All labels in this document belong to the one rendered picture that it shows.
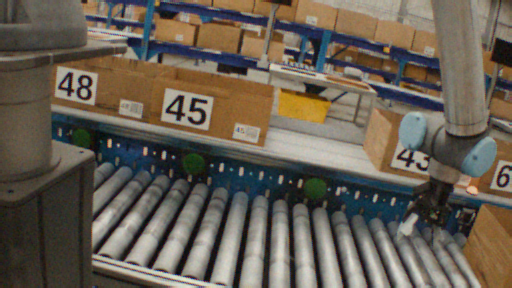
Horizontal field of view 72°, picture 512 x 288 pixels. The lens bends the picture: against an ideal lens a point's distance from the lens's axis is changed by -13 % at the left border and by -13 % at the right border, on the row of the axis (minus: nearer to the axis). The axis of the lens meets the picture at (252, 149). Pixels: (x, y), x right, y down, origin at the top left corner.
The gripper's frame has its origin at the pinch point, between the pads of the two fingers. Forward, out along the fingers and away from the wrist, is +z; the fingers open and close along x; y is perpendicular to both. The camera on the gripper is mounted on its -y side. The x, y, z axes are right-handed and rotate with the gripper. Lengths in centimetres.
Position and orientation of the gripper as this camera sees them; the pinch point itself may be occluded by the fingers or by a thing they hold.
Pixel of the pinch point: (415, 240)
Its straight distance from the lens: 117.9
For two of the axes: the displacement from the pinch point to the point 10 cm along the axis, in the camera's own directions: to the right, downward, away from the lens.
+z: -1.9, 9.3, 3.0
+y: -0.7, 2.9, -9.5
